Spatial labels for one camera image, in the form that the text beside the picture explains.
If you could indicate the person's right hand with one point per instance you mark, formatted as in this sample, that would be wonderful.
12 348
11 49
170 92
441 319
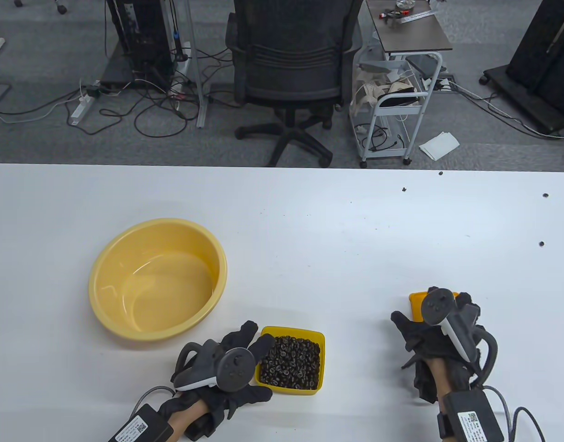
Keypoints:
420 340

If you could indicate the person's left hand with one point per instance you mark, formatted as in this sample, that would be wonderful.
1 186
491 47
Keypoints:
245 397

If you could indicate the orange container lid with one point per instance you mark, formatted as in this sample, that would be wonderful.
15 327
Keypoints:
417 301

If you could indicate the pile of coffee beans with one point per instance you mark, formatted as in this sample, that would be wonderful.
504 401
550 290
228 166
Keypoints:
289 363

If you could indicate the orange plastic container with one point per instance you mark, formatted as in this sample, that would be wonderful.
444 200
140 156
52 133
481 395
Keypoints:
291 330

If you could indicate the yellow plastic basin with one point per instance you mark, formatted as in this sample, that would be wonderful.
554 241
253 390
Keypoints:
162 281

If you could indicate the person's left forearm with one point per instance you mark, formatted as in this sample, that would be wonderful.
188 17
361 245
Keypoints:
185 414

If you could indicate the grey white handheld controller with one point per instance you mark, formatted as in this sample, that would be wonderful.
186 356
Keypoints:
236 368
436 306

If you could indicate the white folded paper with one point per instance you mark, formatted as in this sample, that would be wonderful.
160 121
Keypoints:
439 146

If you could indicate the white rolling cart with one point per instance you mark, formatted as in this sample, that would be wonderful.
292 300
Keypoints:
397 109

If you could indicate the black white power strip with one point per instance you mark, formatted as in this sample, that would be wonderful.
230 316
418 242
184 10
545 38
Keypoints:
443 84

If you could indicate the grey laptop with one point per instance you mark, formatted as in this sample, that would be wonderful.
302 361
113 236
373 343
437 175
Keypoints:
422 64

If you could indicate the brown side table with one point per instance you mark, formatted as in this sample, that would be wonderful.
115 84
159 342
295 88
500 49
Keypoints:
411 37

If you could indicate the black mesh office chair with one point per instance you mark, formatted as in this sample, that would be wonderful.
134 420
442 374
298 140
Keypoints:
291 55

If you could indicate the white ruler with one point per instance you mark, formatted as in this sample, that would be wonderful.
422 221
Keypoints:
417 16

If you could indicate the red black tool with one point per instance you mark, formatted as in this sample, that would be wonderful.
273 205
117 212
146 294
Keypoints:
388 16

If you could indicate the clear glass dish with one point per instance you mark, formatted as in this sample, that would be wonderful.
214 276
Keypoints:
405 4

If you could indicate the black computer tower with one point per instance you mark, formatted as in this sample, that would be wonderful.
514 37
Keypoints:
144 37

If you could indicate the black chair caster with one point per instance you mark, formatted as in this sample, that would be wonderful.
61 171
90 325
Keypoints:
60 7

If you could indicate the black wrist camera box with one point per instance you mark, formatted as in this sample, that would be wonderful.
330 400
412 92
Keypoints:
470 419
139 426

